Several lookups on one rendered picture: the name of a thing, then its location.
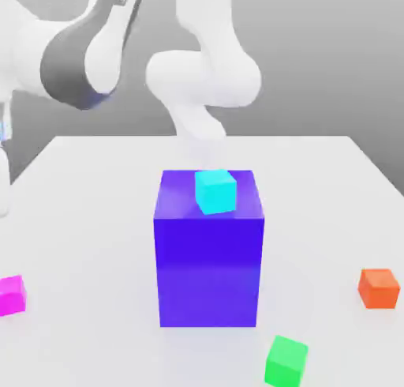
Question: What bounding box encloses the small cyan cube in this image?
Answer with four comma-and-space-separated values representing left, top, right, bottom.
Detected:
194, 168, 238, 216

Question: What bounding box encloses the large blue box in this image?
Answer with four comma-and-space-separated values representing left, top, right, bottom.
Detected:
153, 169, 265, 329

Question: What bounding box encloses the small orange cube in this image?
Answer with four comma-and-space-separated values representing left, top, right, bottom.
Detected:
357, 268, 402, 310

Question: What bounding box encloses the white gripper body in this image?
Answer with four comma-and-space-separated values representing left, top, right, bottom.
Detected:
0, 145, 11, 219

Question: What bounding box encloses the small green cube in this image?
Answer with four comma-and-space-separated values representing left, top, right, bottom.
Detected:
264, 334, 309, 387

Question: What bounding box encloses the small magenta cube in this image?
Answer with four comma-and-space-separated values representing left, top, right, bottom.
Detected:
0, 274, 28, 317

